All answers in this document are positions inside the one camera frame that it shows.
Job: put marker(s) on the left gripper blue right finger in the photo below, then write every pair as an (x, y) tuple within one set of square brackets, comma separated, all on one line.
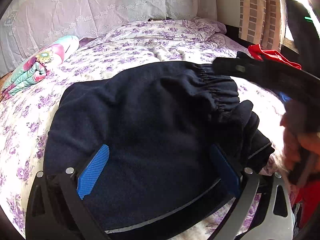
[(228, 175)]

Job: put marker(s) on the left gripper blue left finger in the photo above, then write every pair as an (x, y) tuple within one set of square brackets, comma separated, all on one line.
[(89, 174)]

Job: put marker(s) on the beige checkered curtain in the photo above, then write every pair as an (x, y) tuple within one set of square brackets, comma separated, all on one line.
[(263, 22)]

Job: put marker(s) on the purple floral bed sheet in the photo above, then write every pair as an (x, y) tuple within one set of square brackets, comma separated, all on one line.
[(27, 116)]

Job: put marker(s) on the person's right hand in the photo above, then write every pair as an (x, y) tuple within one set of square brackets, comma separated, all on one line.
[(301, 146)]

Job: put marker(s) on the folded colourful floral quilt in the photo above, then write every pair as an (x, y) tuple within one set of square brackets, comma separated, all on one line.
[(38, 66)]

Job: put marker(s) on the white lace curtain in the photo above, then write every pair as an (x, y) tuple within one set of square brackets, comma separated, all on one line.
[(29, 25)]

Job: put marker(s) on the red garment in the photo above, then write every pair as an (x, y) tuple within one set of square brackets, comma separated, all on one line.
[(259, 54)]

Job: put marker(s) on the dark navy pants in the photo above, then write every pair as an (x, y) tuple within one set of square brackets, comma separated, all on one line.
[(159, 121)]

